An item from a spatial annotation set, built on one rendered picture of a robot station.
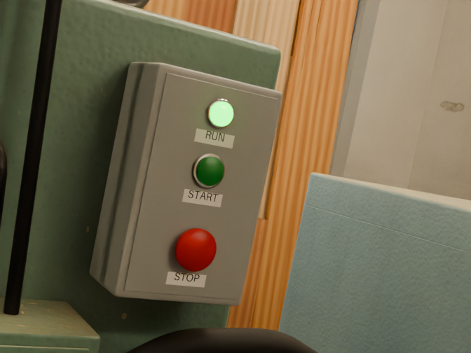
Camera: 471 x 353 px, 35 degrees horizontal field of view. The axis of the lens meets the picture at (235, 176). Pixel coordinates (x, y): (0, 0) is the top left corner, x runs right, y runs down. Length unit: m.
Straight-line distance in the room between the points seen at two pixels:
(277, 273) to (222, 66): 1.82
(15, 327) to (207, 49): 0.25
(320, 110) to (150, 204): 1.93
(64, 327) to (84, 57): 0.19
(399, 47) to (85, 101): 2.36
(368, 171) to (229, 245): 2.28
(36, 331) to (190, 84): 0.19
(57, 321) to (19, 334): 0.04
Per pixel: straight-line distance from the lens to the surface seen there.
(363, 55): 2.76
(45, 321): 0.51
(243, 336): 0.59
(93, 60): 0.55
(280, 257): 2.37
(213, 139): 0.52
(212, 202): 0.53
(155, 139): 0.50
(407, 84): 2.90
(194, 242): 0.52
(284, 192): 2.34
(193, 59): 0.58
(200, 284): 0.54
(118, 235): 0.52
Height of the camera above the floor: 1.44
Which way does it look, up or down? 3 degrees down
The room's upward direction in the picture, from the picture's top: 11 degrees clockwise
